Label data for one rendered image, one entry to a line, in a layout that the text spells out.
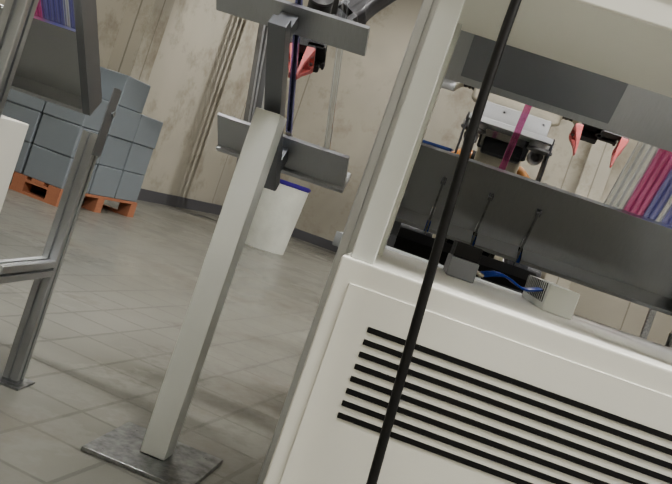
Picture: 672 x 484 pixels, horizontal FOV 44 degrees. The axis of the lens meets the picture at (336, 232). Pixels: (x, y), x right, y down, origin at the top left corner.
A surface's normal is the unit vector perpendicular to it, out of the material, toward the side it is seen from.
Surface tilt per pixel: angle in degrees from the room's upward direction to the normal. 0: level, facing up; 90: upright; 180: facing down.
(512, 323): 90
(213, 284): 90
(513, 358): 90
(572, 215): 132
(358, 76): 90
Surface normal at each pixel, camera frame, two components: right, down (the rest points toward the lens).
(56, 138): -0.29, -0.06
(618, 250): -0.29, 0.65
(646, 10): -0.10, 0.01
